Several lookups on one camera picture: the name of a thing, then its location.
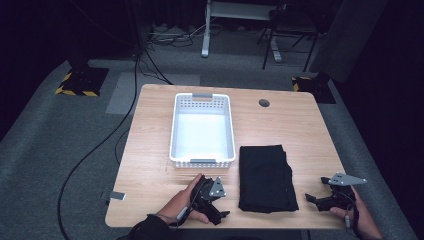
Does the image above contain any white desk frame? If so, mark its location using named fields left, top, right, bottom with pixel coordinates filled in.
left=200, top=0, right=288, bottom=63

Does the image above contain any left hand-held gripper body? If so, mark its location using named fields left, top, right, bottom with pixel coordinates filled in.
left=190, top=175, right=227, bottom=215

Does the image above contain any person's right hand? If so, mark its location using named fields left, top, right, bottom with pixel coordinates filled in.
left=329, top=188, right=385, bottom=240

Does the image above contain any bundle of floor cables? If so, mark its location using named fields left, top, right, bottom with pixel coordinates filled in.
left=145, top=23, right=209, bottom=48

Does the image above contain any dark upright post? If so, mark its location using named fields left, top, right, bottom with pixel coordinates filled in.
left=125, top=0, right=152, bottom=58

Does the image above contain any black cloth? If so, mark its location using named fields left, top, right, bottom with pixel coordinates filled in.
left=238, top=144, right=300, bottom=214

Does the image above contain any white plastic basket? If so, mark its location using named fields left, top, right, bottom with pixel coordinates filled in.
left=169, top=92, right=236, bottom=169

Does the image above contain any grey panel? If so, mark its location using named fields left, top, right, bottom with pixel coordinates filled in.
left=308, top=0, right=390, bottom=84

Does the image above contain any long black floor cable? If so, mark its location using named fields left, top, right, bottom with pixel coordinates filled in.
left=56, top=55, right=141, bottom=240

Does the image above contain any person's left hand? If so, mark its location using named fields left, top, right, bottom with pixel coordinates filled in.
left=156, top=173, right=211, bottom=225

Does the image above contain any small grey tag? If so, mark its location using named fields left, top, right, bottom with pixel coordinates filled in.
left=108, top=191, right=127, bottom=202

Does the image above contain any thin black cable loop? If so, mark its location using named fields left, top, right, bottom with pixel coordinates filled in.
left=114, top=127, right=131, bottom=166

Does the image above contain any black stand base striped edge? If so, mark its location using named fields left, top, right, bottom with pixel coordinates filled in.
left=291, top=75, right=337, bottom=105
left=54, top=67, right=110, bottom=98

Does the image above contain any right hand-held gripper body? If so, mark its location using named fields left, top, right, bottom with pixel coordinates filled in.
left=327, top=172, right=368, bottom=211

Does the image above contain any left gripper grey cable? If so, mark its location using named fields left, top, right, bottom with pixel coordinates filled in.
left=148, top=185, right=203, bottom=229

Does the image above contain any black metal stand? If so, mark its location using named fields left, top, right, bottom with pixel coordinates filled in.
left=256, top=4, right=322, bottom=73

